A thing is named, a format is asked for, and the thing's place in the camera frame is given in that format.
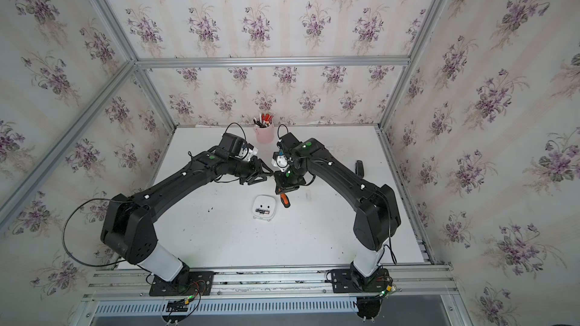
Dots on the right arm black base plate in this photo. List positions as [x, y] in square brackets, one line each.
[350, 281]

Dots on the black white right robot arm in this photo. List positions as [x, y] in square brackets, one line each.
[377, 215]

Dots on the red and black pens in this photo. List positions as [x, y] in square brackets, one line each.
[264, 120]

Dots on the pink pen cup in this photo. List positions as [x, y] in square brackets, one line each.
[264, 135]

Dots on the orange handled screwdriver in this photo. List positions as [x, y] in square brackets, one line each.
[285, 200]

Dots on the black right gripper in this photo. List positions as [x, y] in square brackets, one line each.
[282, 186]

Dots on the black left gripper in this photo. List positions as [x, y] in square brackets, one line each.
[255, 170]

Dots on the white square alarm clock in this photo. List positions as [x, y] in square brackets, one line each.
[264, 202]

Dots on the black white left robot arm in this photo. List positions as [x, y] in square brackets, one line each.
[128, 227]

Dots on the white ventilation grille strip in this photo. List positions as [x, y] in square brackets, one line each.
[229, 307]

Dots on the aluminium front rail frame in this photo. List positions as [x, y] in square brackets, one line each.
[276, 282]

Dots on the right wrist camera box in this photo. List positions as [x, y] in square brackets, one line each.
[286, 145]

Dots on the small black remote device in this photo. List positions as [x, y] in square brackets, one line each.
[359, 169]

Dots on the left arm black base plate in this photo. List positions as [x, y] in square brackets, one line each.
[185, 284]

